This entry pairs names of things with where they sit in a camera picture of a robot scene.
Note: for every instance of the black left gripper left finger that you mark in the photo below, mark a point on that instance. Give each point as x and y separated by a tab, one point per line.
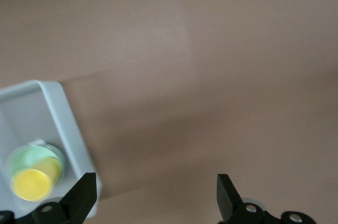
76	200

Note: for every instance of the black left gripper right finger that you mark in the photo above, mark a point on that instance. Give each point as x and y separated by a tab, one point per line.
229	200

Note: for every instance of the yellow cup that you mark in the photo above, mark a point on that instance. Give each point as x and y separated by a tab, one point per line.
31	185

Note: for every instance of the green bowl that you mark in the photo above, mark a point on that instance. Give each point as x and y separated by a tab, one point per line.
34	155

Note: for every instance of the translucent plastic bin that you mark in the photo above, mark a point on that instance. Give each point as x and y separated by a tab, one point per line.
68	129

